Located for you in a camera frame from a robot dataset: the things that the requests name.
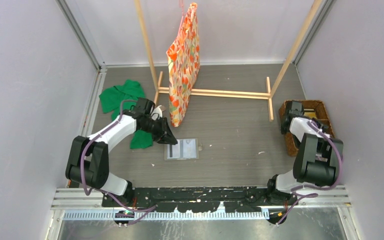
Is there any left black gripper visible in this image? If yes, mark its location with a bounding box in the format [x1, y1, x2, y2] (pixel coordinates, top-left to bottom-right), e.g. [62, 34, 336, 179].
[140, 116, 178, 146]

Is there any grey card holder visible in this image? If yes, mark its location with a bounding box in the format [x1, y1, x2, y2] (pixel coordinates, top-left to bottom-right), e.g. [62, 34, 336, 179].
[164, 138, 202, 161]

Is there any white credit card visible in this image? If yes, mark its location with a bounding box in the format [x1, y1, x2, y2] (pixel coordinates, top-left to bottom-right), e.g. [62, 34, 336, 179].
[181, 138, 198, 159]

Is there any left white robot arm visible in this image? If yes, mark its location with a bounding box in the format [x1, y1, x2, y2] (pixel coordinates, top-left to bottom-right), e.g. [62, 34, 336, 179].
[65, 97, 178, 207]

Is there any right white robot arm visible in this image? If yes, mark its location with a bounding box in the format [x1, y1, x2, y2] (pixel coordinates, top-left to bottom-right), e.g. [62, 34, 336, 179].
[265, 100, 344, 205]

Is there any gold card in basket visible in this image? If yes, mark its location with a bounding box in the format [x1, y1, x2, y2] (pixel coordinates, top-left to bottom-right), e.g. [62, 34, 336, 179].
[303, 108, 318, 119]

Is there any brown wicker basket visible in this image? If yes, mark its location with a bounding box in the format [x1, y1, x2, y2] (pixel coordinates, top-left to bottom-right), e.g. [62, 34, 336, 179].
[278, 100, 335, 157]

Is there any wooden hanging rack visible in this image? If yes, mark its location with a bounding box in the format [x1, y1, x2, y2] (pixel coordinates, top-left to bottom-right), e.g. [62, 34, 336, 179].
[134, 0, 323, 122]

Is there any green cloth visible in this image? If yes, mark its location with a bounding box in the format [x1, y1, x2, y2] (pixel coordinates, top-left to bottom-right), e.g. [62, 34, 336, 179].
[99, 79, 154, 150]

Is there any orange patterned hanging cloth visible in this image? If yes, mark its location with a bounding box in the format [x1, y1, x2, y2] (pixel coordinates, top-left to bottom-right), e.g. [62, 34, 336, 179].
[166, 2, 201, 127]

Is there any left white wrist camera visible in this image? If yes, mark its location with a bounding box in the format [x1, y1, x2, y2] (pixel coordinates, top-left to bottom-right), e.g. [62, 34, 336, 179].
[150, 105, 166, 120]

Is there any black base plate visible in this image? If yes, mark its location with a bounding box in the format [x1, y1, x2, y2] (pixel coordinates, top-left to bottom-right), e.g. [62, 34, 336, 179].
[117, 186, 297, 213]

